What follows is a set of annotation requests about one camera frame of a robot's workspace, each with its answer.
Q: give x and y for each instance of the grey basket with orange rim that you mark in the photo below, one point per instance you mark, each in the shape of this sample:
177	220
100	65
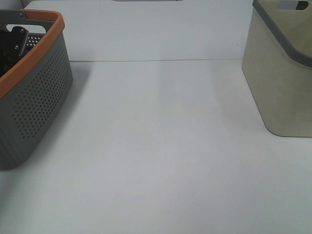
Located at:
33	91

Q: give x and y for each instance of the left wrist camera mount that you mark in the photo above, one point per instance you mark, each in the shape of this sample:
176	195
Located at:
17	41

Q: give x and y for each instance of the beige basket with grey rim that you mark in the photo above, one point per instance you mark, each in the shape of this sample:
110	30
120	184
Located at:
277	65

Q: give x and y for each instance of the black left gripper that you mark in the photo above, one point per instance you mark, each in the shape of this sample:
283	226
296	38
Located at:
6	62

